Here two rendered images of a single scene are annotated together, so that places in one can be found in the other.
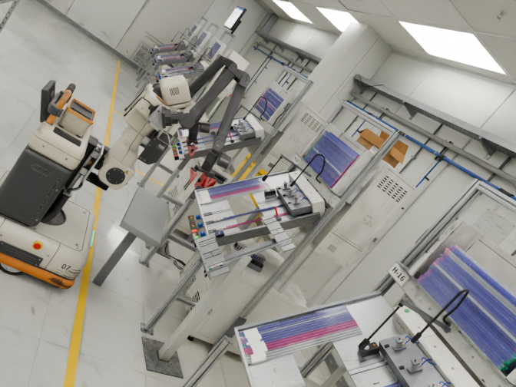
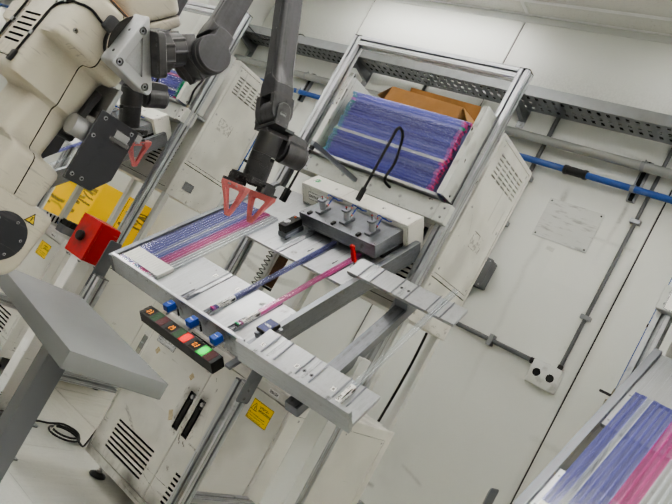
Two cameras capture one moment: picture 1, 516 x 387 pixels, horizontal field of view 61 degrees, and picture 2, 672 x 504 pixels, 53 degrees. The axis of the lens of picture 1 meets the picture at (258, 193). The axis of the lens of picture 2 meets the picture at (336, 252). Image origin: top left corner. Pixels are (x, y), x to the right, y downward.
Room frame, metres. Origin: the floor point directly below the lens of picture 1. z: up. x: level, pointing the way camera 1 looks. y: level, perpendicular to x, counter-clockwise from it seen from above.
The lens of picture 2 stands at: (0.85, 0.71, 0.92)
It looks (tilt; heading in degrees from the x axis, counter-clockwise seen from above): 4 degrees up; 335
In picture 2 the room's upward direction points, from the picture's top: 29 degrees clockwise
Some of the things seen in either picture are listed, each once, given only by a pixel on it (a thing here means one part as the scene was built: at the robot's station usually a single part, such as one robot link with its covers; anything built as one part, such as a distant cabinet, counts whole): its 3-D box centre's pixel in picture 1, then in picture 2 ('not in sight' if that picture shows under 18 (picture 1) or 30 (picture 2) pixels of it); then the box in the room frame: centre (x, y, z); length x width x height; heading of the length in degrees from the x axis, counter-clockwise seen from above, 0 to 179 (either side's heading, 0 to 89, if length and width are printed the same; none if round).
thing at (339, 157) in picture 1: (335, 161); (397, 144); (2.98, -0.27, 1.52); 0.51 x 0.13 x 0.27; 28
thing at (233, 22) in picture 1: (236, 21); not in sight; (7.18, 1.97, 2.10); 0.58 x 0.14 x 0.41; 28
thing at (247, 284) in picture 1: (238, 292); (239, 448); (3.09, -0.35, 0.31); 0.70 x 0.65 x 0.62; 28
